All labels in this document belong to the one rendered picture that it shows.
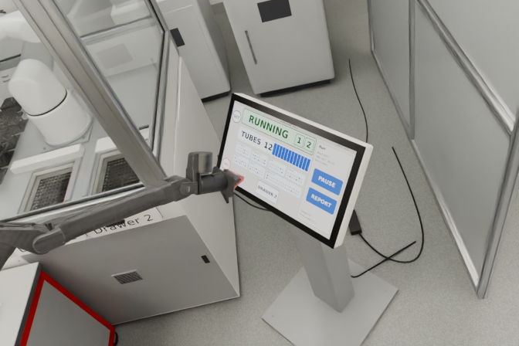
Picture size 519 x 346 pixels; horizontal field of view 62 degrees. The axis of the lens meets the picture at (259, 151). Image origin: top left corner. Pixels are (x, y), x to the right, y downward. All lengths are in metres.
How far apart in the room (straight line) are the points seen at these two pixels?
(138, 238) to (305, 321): 0.89
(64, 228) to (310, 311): 1.36
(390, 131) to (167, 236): 1.65
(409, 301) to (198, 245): 1.03
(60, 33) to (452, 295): 1.91
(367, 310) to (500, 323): 0.56
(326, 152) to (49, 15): 0.80
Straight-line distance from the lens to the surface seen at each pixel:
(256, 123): 1.37
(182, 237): 1.82
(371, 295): 2.21
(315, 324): 2.18
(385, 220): 2.45
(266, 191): 1.37
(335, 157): 1.21
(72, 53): 1.26
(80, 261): 2.00
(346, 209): 1.22
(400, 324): 2.19
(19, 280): 2.00
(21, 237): 1.15
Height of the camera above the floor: 2.05
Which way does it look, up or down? 44 degrees down
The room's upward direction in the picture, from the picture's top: 20 degrees counter-clockwise
